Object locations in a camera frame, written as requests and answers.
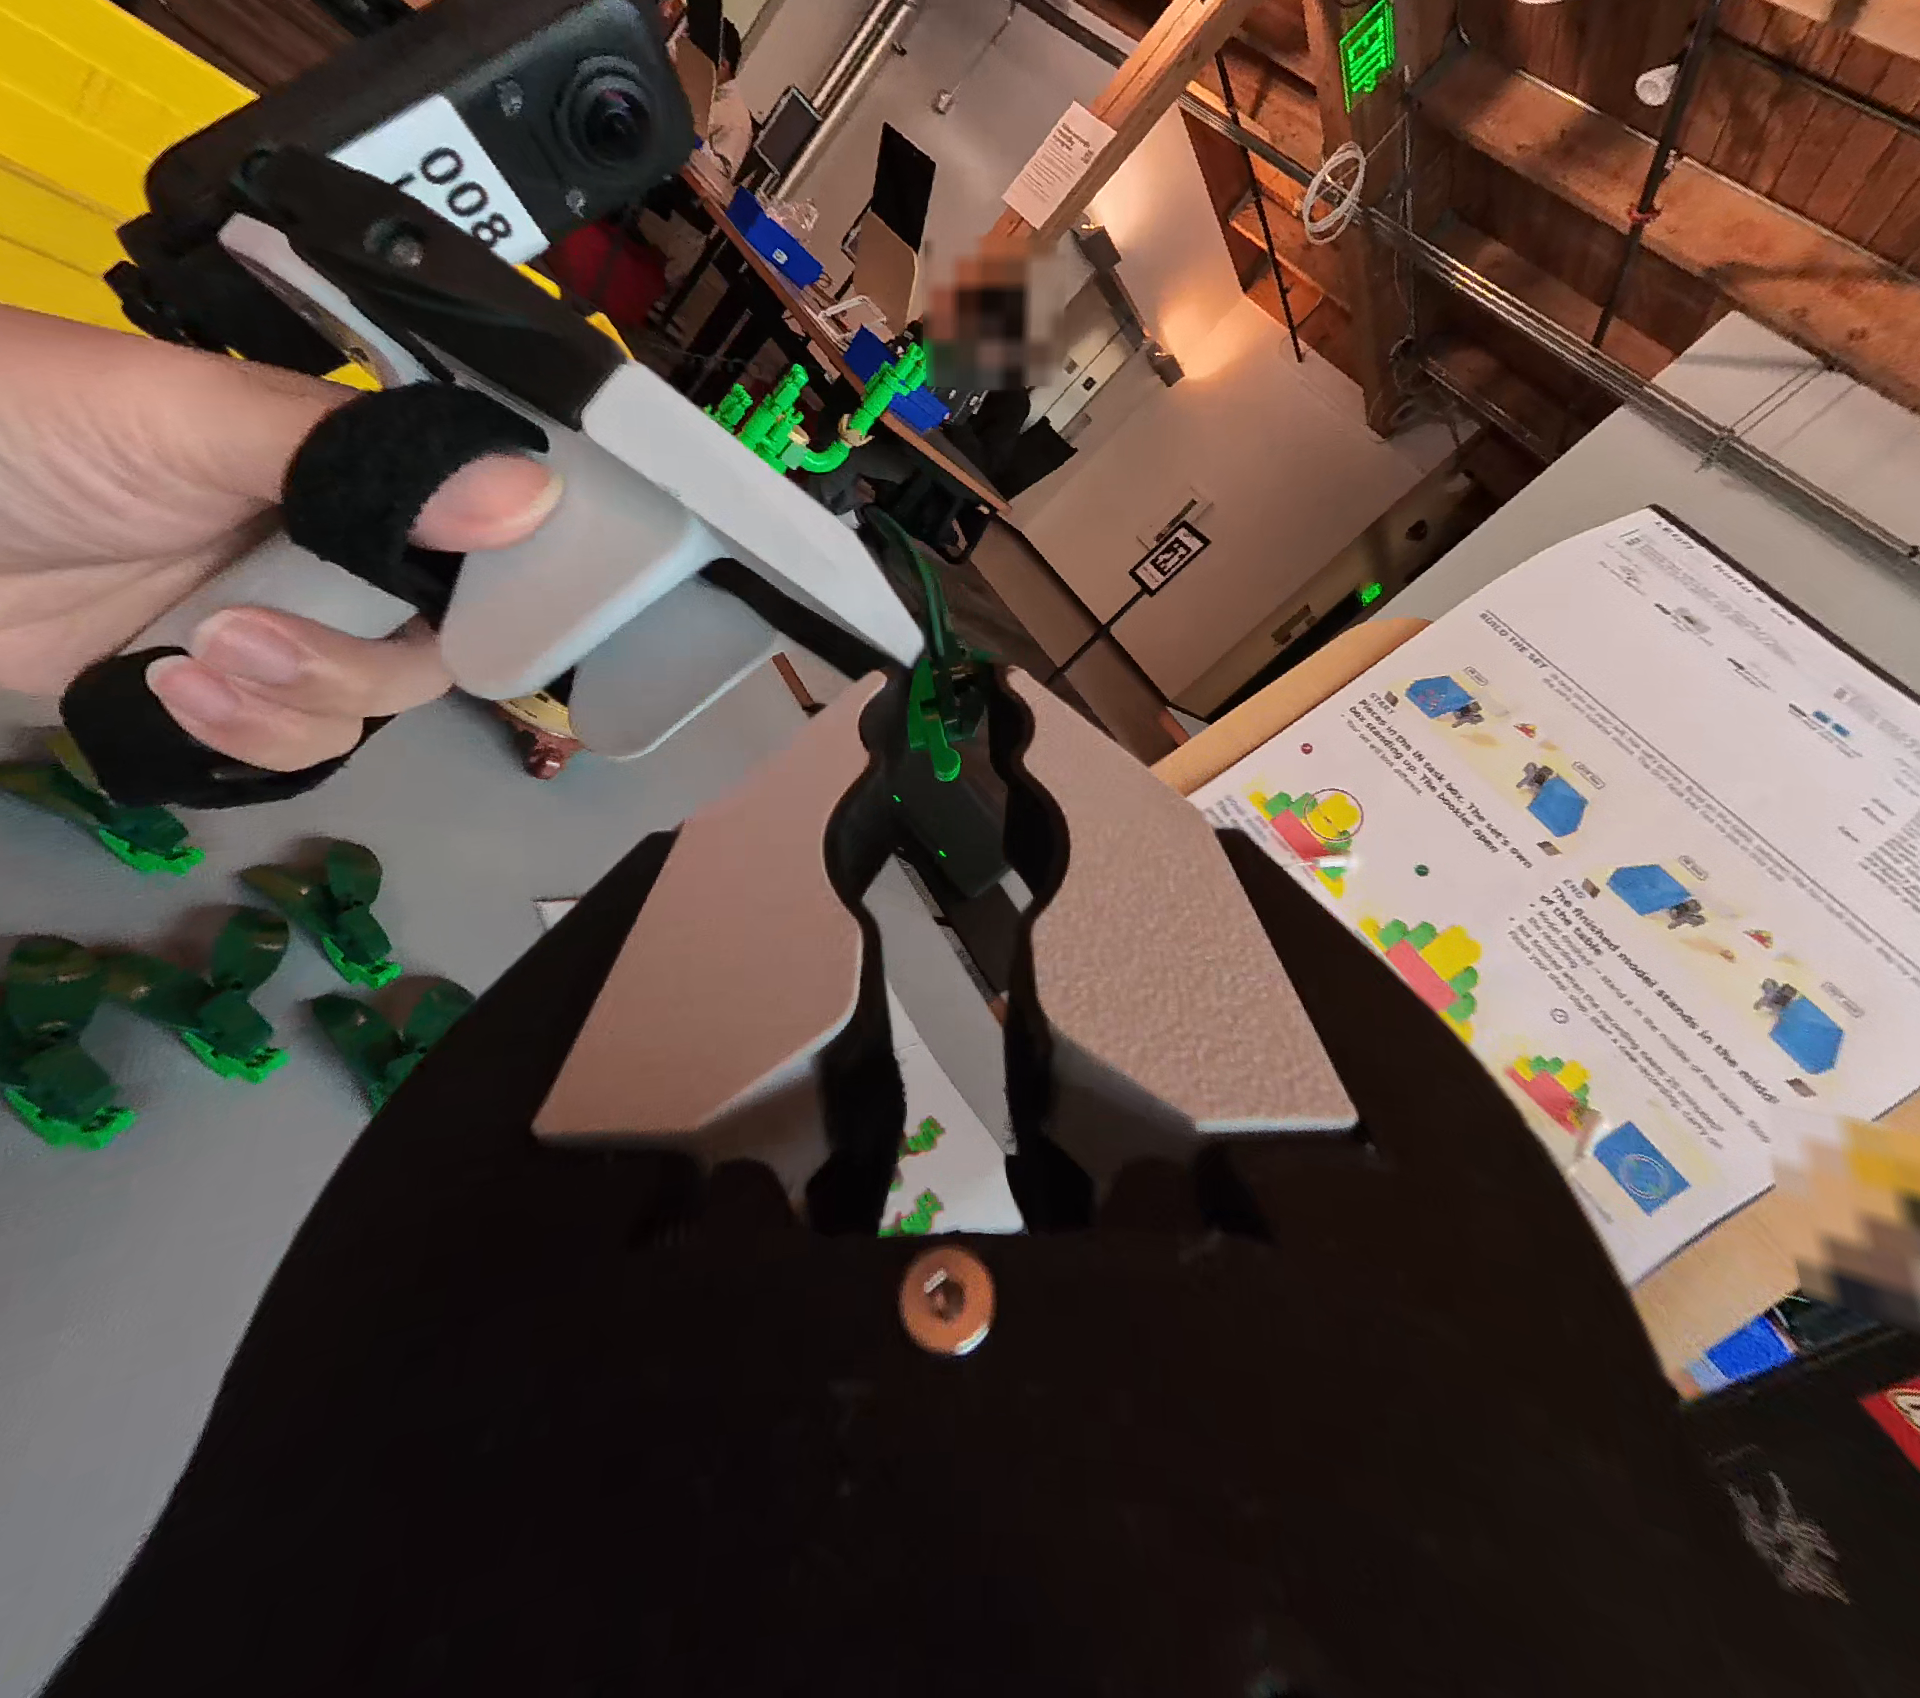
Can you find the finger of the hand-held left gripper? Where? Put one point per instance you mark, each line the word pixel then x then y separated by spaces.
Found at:
pixel 720 482

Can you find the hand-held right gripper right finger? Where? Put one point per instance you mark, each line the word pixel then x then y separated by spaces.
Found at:
pixel 1171 978

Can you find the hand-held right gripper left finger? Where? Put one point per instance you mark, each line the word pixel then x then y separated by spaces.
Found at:
pixel 720 978

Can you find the green lego leaf sprig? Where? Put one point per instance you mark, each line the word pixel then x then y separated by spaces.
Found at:
pixel 942 716

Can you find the green lego bamboo model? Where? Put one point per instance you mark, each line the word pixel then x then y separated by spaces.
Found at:
pixel 780 417

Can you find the lego instruction booklet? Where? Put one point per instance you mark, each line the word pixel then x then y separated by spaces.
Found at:
pixel 961 1129

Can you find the cluster of green lego leaves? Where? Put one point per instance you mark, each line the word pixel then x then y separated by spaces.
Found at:
pixel 210 1009

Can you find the black lego set box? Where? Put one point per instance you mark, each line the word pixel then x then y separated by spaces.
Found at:
pixel 1801 1578

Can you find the person's left hand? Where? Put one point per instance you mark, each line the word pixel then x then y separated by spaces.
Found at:
pixel 121 498

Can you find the blue plastic bin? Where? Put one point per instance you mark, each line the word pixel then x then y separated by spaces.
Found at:
pixel 772 236
pixel 892 378

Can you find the yellow plastic bin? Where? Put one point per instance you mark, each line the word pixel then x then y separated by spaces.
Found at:
pixel 91 123

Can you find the small tag sign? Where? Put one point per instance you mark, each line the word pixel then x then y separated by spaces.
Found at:
pixel 1171 559

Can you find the wooden clipboard with instruction sheet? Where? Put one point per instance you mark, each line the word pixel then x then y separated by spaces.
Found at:
pixel 1574 828

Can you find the green exit sign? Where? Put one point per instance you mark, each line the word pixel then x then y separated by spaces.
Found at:
pixel 1368 51

